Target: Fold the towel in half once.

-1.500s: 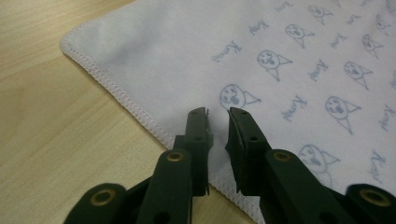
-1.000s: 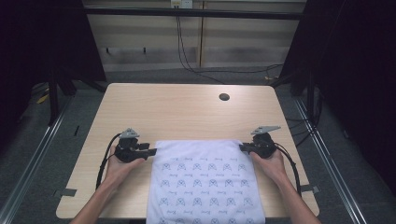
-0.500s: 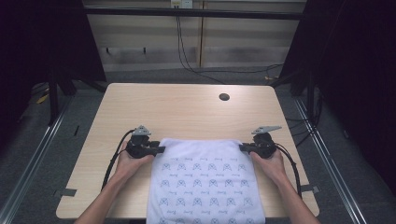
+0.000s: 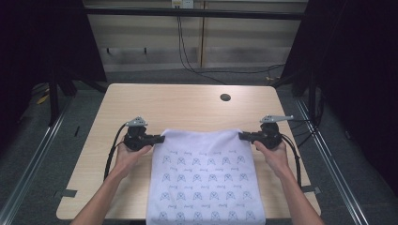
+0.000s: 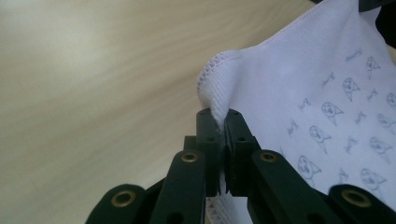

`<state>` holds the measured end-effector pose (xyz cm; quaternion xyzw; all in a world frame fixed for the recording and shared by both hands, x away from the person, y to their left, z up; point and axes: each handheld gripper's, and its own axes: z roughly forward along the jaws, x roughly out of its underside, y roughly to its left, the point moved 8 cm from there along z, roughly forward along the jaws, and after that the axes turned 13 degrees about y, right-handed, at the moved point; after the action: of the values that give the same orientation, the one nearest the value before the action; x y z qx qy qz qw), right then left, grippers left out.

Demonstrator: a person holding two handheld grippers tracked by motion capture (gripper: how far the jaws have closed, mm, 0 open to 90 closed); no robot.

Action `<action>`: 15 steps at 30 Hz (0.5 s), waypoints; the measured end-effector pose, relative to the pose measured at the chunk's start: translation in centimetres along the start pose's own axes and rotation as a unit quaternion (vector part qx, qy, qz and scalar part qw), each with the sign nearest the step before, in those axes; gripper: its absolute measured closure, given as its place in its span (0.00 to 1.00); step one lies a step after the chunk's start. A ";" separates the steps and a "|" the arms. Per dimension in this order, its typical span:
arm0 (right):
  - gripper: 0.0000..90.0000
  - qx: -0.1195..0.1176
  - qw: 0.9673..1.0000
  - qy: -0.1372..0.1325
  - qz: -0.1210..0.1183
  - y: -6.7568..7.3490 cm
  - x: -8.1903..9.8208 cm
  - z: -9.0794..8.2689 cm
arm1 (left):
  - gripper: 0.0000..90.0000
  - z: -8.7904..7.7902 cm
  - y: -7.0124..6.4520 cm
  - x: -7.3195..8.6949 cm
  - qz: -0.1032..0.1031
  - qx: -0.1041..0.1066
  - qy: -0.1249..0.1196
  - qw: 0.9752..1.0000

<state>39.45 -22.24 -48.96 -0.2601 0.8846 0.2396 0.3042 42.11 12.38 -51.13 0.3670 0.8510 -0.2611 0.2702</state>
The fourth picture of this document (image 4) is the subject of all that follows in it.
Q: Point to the black round table grommet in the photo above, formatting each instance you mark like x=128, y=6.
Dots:
x=225, y=97

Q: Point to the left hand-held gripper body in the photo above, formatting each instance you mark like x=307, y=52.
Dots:
x=135, y=139

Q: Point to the black curtain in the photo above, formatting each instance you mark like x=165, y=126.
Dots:
x=356, y=78
x=43, y=40

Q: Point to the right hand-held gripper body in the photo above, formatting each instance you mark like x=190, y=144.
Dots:
x=270, y=136

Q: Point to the black metal stand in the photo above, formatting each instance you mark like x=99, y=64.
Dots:
x=53, y=103

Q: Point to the lavender printed fleece cloth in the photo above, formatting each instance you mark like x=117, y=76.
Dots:
x=203, y=156

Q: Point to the yellow object on floor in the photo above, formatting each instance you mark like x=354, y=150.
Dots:
x=42, y=99

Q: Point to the white wall socket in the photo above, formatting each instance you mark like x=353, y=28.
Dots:
x=182, y=3

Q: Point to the grey tape strip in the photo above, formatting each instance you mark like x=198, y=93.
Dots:
x=65, y=193
x=311, y=189

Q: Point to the person's left hand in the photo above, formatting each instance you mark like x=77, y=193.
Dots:
x=126, y=161

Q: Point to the person's right hand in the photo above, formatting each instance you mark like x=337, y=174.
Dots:
x=277, y=161

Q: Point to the black horizontal metal bar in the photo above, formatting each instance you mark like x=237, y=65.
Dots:
x=194, y=13

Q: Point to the aluminium floor rail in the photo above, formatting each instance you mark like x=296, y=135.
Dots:
x=31, y=168
x=331, y=168

